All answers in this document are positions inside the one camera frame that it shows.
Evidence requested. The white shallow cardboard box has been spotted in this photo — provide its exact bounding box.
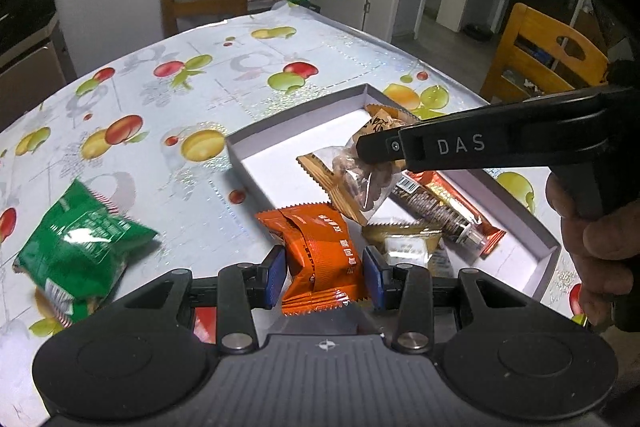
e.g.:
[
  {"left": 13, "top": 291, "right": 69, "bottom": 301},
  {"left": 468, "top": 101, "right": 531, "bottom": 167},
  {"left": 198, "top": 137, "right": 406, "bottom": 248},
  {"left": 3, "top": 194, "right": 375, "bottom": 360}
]
[{"left": 224, "top": 82, "right": 562, "bottom": 303}]

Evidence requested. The wooden chair near right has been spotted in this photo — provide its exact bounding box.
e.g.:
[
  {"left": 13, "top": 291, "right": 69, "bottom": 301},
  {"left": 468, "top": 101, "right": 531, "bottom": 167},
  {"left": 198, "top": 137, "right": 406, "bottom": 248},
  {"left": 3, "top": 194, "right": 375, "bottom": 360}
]
[{"left": 480, "top": 3, "right": 608, "bottom": 102}]

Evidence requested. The brown peanut snack bag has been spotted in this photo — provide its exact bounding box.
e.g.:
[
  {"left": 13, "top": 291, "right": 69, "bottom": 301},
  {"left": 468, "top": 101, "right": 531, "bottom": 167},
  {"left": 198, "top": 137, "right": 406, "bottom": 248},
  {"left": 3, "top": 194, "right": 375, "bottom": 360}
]
[{"left": 296, "top": 104, "right": 418, "bottom": 225}]

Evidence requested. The person's right hand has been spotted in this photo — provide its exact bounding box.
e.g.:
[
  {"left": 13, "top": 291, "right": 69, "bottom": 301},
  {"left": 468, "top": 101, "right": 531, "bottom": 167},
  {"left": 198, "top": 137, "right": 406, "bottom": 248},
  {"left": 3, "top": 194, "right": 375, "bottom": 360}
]
[{"left": 546, "top": 173, "right": 639, "bottom": 325}]

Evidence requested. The long orange snack bar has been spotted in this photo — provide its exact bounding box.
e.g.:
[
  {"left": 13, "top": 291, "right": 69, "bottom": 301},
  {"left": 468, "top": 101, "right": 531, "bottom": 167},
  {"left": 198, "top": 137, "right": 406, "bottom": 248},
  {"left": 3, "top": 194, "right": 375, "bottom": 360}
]
[{"left": 402, "top": 171, "right": 506, "bottom": 258}]

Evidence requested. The orange square snack packet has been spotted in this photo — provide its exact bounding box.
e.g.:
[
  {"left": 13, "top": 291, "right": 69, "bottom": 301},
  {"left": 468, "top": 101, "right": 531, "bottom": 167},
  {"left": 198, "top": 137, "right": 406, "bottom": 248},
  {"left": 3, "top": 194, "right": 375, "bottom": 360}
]
[{"left": 256, "top": 202, "right": 368, "bottom": 315}]

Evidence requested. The green shopping bag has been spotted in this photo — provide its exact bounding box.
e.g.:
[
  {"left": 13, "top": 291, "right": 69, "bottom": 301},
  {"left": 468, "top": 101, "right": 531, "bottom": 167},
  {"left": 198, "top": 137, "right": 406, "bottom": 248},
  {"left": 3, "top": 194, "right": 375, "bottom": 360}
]
[{"left": 286, "top": 0, "right": 321, "bottom": 13}]

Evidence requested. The green snack bag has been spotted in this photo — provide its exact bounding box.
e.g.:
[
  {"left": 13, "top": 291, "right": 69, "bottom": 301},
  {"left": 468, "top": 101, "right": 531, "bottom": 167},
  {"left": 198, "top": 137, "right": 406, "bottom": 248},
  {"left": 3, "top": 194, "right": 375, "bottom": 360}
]
[{"left": 12, "top": 180, "right": 157, "bottom": 327}]

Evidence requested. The fruit pattern tablecloth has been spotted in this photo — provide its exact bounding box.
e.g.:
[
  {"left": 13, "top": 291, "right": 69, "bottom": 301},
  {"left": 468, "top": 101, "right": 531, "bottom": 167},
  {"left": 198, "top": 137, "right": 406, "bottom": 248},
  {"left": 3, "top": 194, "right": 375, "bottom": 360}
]
[{"left": 0, "top": 4, "right": 591, "bottom": 427}]

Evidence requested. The tan square snack packet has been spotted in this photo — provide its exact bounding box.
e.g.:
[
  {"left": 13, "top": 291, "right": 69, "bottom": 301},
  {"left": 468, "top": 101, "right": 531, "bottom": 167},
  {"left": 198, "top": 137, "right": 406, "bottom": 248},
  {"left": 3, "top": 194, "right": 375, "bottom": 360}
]
[{"left": 361, "top": 221, "right": 442, "bottom": 267}]

